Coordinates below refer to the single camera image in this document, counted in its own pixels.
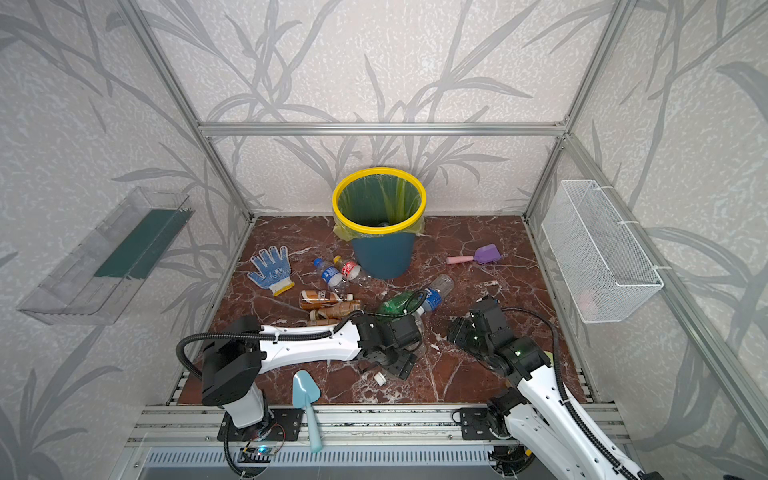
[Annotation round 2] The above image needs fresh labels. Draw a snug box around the clear ribbed bottle white cap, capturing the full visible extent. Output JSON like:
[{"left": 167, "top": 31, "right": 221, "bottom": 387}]
[{"left": 373, "top": 371, "right": 397, "bottom": 387}]

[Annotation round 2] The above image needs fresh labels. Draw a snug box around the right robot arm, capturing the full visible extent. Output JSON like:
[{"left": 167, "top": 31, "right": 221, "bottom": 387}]
[{"left": 448, "top": 296, "right": 662, "bottom": 479}]

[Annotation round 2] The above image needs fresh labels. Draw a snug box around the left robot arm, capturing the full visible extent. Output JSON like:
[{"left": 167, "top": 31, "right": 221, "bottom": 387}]
[{"left": 175, "top": 310, "right": 422, "bottom": 430}]

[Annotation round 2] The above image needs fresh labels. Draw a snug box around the teal bin with yellow rim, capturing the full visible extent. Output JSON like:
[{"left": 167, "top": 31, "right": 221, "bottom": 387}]
[{"left": 331, "top": 166, "right": 428, "bottom": 281}]

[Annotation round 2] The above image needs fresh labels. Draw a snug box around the yellow-green bin liner bag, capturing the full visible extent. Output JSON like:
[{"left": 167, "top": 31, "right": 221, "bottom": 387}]
[{"left": 331, "top": 167, "right": 427, "bottom": 242}]

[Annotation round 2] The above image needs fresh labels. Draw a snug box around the green Sprite bottle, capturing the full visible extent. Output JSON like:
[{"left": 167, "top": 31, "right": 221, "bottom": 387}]
[{"left": 377, "top": 291, "right": 424, "bottom": 317}]

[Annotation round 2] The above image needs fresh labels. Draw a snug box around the middle brown coffee bottle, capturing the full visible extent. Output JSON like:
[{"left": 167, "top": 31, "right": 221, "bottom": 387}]
[{"left": 309, "top": 300, "right": 364, "bottom": 321}]

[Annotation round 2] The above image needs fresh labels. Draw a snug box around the brown coffee bottle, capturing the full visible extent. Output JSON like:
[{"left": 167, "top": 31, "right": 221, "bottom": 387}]
[
  {"left": 299, "top": 290, "right": 354, "bottom": 311},
  {"left": 307, "top": 319, "right": 340, "bottom": 327},
  {"left": 309, "top": 300, "right": 364, "bottom": 321}
]

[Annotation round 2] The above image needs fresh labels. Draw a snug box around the blue label water bottle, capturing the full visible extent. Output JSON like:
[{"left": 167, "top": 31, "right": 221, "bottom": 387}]
[{"left": 419, "top": 274, "right": 455, "bottom": 314}]

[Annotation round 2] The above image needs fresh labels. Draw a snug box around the bottom brown coffee bottle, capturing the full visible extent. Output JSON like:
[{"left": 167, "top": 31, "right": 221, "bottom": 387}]
[{"left": 307, "top": 319, "right": 340, "bottom": 327}]

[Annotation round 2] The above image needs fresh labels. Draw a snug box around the red label bottle yellow cap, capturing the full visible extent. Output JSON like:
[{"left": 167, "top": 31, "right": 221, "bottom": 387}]
[{"left": 333, "top": 255, "right": 371, "bottom": 284}]

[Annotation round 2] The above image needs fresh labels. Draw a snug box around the purple pink toy scoop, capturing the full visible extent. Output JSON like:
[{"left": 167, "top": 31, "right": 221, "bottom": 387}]
[{"left": 446, "top": 244, "right": 502, "bottom": 265}]

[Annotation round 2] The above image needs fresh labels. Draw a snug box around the Pepsi bottle blue cap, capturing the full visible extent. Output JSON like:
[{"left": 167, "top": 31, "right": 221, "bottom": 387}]
[{"left": 313, "top": 258, "right": 347, "bottom": 295}]

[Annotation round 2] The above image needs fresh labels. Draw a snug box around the top brown coffee bottle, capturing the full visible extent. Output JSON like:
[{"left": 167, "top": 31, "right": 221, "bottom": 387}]
[{"left": 299, "top": 290, "right": 354, "bottom": 311}]

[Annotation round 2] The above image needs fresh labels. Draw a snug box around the light blue plastic trowel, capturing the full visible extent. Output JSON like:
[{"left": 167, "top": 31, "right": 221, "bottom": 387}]
[{"left": 292, "top": 370, "right": 323, "bottom": 453}]

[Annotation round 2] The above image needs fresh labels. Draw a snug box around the blue dotted work glove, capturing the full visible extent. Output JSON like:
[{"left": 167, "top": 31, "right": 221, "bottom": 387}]
[{"left": 247, "top": 245, "right": 295, "bottom": 296}]

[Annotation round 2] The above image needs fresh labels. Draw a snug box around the small circuit board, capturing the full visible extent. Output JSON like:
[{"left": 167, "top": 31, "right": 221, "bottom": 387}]
[{"left": 236, "top": 444, "right": 282, "bottom": 465}]

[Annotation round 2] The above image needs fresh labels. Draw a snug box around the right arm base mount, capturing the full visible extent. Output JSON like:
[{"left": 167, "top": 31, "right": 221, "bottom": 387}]
[{"left": 451, "top": 407, "right": 512, "bottom": 441}]

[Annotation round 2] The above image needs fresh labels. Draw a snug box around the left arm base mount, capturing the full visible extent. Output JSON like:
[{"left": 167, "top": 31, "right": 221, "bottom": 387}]
[{"left": 217, "top": 407, "right": 304, "bottom": 442}]

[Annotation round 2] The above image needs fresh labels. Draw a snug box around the white wire mesh basket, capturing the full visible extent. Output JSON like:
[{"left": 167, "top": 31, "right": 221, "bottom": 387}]
[{"left": 542, "top": 180, "right": 664, "bottom": 324}]

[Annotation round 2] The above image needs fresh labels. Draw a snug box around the aluminium front rail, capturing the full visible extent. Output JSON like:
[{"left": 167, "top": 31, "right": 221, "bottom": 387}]
[{"left": 125, "top": 403, "right": 631, "bottom": 448}]

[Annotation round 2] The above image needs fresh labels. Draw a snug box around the clear acrylic wall shelf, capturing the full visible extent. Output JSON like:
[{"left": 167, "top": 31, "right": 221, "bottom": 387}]
[{"left": 17, "top": 187, "right": 195, "bottom": 326}]

